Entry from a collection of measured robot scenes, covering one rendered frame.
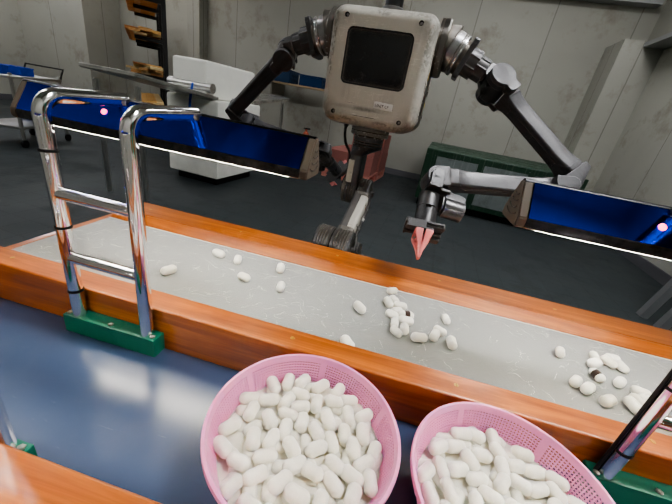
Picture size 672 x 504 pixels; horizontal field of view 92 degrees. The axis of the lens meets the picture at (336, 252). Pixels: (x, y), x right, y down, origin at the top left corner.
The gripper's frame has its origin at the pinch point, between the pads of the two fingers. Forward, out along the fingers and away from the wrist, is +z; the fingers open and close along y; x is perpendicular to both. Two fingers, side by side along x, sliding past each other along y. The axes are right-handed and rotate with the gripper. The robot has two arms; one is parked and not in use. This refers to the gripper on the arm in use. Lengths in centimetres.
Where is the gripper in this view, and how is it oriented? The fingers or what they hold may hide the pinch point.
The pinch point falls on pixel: (418, 256)
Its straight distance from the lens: 86.1
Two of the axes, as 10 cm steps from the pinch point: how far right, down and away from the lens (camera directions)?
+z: -2.6, 8.7, -4.2
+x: 0.1, 4.4, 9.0
